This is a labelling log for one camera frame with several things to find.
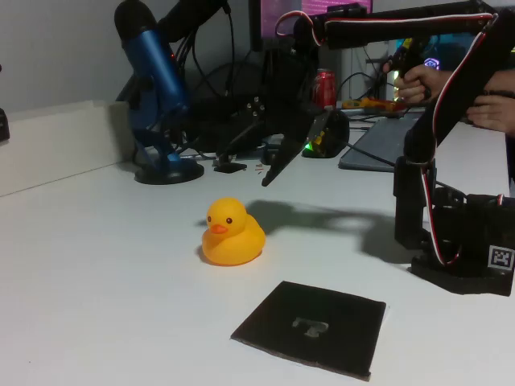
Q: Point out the white box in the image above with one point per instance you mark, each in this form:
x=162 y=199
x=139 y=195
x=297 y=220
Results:
x=60 y=140

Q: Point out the person's right hand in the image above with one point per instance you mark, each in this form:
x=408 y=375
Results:
x=420 y=84

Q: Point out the black computer mouse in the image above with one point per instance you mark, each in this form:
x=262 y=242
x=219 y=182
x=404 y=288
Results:
x=341 y=132

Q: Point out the red soda can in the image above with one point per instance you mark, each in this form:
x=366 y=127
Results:
x=326 y=86

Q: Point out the computer monitor purple screen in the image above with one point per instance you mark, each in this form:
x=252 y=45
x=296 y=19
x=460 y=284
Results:
x=269 y=20

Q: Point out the black square pad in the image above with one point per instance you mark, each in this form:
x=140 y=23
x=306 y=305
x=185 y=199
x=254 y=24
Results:
x=273 y=325

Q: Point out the black object at desk edge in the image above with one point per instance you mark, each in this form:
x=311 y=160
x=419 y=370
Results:
x=3 y=124

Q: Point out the yellow hand tool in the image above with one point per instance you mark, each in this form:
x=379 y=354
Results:
x=362 y=103

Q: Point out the person's right forearm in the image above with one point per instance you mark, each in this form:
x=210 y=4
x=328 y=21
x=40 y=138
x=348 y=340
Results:
x=503 y=80

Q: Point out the yellow rubber duck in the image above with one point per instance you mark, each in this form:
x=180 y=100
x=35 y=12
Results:
x=233 y=241

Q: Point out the person's left hand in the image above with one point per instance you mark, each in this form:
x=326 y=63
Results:
x=497 y=114

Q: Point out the small black cube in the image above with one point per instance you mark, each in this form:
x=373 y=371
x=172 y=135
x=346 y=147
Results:
x=269 y=154

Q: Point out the white fiducial tag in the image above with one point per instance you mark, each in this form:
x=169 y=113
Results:
x=501 y=257

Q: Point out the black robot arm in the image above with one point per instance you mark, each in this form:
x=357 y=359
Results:
x=402 y=30

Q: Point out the blue desktop microphone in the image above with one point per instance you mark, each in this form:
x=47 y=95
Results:
x=157 y=64

